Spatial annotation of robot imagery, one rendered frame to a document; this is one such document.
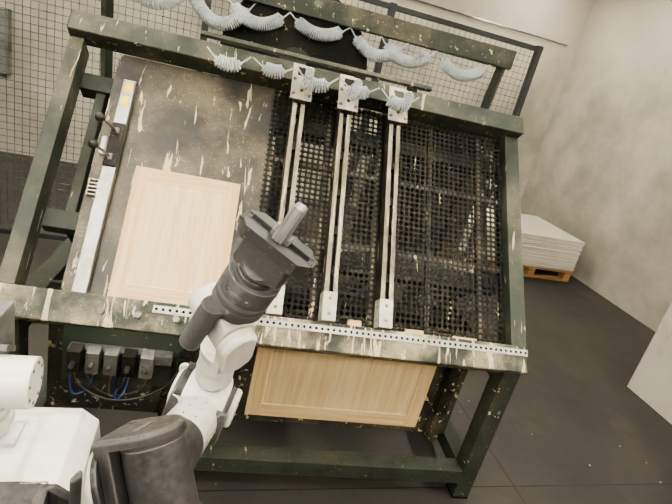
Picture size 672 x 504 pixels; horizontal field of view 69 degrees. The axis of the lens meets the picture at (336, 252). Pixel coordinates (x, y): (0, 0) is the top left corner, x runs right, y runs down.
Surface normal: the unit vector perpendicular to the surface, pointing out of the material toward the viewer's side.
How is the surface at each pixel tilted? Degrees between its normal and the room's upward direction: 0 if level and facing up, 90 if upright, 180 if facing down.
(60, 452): 0
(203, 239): 51
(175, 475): 56
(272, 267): 97
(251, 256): 97
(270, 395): 90
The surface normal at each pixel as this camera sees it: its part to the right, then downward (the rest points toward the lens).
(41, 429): 0.22, -0.91
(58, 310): 0.26, -0.28
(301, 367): 0.15, 0.39
